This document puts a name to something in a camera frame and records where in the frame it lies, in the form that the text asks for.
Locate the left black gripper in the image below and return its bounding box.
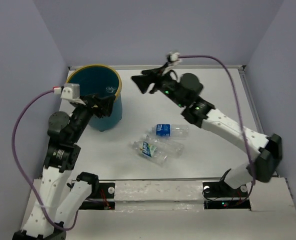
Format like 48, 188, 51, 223
70, 92, 117, 142

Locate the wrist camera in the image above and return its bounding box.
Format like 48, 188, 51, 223
164, 52, 182, 73
52, 83, 86, 105

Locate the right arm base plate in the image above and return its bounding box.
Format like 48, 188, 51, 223
202, 181, 251, 210

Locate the purple cable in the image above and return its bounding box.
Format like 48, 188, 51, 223
179, 54, 256, 186
11, 89, 79, 231

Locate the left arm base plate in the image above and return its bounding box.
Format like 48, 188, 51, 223
79, 181, 116, 210

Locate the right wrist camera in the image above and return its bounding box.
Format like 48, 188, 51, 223
164, 52, 182, 73

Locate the clear unlabelled plastic bottle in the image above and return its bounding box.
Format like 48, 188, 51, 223
141, 134, 185, 158

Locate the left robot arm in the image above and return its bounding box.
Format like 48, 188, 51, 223
12, 94, 116, 240

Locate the clear bottle green blue label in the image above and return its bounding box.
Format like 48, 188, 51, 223
130, 140, 169, 166

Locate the clear bottle black cap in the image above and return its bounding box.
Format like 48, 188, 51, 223
105, 86, 118, 95

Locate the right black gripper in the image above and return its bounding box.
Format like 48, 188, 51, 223
130, 62, 184, 108

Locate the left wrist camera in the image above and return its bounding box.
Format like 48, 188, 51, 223
52, 83, 86, 105

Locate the teal bin with yellow rim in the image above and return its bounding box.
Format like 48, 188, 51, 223
66, 64, 123, 132

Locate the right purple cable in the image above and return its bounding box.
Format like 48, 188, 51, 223
179, 54, 256, 186

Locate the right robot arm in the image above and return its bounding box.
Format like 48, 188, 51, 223
131, 67, 283, 198

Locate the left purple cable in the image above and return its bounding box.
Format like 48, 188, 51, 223
11, 89, 79, 231

